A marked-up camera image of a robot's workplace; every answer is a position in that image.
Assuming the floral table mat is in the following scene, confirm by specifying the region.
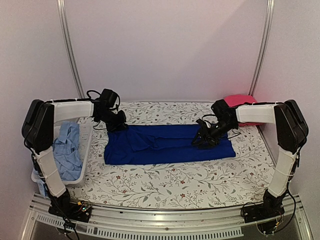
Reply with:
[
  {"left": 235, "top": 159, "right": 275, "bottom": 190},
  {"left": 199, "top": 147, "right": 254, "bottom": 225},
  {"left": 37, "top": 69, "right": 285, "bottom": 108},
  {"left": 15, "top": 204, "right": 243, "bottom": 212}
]
[{"left": 63, "top": 100, "right": 281, "bottom": 210}]

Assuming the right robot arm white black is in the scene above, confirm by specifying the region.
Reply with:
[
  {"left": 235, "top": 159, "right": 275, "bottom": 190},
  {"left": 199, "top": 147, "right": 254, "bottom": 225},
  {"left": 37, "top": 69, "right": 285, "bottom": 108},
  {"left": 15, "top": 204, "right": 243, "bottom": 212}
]
[{"left": 191, "top": 99, "right": 309, "bottom": 218}]

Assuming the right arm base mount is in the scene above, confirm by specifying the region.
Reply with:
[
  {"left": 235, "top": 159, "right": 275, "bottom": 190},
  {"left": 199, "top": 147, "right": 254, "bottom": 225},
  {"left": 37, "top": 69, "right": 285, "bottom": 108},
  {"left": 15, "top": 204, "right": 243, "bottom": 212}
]
[{"left": 240, "top": 200, "right": 285, "bottom": 223}]

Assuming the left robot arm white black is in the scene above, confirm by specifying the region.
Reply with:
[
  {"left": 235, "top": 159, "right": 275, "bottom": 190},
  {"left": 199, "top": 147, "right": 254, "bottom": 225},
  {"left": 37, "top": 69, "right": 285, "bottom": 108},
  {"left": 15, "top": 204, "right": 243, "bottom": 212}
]
[{"left": 21, "top": 98, "right": 127, "bottom": 217}]

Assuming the light blue shirt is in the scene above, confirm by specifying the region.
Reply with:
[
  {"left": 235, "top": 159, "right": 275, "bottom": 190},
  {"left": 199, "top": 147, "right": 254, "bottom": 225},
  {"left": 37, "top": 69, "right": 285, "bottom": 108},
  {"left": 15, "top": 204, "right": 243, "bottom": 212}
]
[{"left": 52, "top": 121, "right": 83, "bottom": 181}]

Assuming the blue printed t-shirt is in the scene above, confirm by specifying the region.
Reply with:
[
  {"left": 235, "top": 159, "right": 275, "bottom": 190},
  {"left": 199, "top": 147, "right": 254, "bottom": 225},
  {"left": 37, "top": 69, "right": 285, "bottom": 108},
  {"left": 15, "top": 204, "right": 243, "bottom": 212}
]
[{"left": 103, "top": 124, "right": 236, "bottom": 165}]

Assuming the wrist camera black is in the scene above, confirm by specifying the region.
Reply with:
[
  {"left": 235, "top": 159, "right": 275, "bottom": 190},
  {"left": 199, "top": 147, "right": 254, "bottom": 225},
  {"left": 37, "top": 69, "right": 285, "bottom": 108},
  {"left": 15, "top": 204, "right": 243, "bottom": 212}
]
[
  {"left": 211, "top": 99, "right": 230, "bottom": 121},
  {"left": 100, "top": 88, "right": 121, "bottom": 109}
]

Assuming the left aluminium corner post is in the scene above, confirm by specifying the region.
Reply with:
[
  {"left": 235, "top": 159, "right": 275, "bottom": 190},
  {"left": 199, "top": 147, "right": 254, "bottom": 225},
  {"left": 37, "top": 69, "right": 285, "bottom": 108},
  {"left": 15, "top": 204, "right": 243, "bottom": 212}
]
[{"left": 56, "top": 0, "right": 85, "bottom": 98}]

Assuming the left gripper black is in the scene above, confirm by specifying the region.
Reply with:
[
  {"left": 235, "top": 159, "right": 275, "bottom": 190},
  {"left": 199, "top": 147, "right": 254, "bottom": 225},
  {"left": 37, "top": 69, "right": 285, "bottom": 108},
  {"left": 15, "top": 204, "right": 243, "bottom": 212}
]
[{"left": 98, "top": 109, "right": 128, "bottom": 133}]

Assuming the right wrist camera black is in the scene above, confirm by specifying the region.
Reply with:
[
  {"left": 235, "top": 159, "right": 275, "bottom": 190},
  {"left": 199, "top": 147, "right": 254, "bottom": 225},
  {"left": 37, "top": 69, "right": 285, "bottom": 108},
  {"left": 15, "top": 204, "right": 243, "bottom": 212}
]
[{"left": 211, "top": 99, "right": 230, "bottom": 121}]

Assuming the aluminium front rail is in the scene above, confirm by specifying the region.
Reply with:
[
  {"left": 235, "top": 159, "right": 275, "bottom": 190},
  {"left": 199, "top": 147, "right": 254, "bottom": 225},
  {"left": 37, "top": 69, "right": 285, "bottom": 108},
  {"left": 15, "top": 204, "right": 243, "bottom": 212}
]
[{"left": 20, "top": 194, "right": 314, "bottom": 240}]

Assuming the right aluminium corner post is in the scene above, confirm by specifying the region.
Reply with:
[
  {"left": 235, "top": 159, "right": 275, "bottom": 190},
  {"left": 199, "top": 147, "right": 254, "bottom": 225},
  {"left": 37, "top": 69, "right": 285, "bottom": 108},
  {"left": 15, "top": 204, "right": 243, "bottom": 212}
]
[{"left": 248, "top": 0, "right": 275, "bottom": 97}]

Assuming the white plastic laundry basket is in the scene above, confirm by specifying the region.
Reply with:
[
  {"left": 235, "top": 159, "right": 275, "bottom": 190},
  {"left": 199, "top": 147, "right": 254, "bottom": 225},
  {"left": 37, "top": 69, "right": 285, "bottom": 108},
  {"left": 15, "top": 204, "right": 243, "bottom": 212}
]
[{"left": 31, "top": 124, "right": 93, "bottom": 188}]

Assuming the folded pink garment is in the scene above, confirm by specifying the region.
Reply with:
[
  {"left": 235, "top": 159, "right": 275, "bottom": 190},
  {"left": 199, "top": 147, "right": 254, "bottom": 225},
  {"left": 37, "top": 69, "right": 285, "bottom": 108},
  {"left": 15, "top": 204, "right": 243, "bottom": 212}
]
[{"left": 223, "top": 94, "right": 262, "bottom": 127}]

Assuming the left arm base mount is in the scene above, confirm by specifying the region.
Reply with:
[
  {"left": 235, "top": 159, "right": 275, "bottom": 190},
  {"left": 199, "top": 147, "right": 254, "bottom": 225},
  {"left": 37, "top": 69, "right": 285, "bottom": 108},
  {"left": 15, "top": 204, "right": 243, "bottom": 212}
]
[{"left": 48, "top": 200, "right": 92, "bottom": 223}]

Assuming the aluminium corner post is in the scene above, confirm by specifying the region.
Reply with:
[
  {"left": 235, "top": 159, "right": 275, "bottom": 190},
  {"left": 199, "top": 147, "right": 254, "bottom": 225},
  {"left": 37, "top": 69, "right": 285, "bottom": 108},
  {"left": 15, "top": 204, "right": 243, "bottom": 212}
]
[
  {"left": 56, "top": 0, "right": 85, "bottom": 98},
  {"left": 248, "top": 0, "right": 275, "bottom": 97}
]

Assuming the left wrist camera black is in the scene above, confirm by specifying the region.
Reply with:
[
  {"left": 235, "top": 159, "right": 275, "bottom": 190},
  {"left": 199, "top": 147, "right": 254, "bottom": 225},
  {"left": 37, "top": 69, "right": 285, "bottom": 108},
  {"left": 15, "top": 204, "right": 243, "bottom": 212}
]
[{"left": 100, "top": 88, "right": 121, "bottom": 109}]

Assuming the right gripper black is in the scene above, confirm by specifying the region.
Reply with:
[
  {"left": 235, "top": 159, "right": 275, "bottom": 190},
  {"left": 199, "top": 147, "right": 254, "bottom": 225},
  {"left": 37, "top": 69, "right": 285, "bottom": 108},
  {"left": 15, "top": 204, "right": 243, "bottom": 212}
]
[{"left": 191, "top": 119, "right": 236, "bottom": 149}]

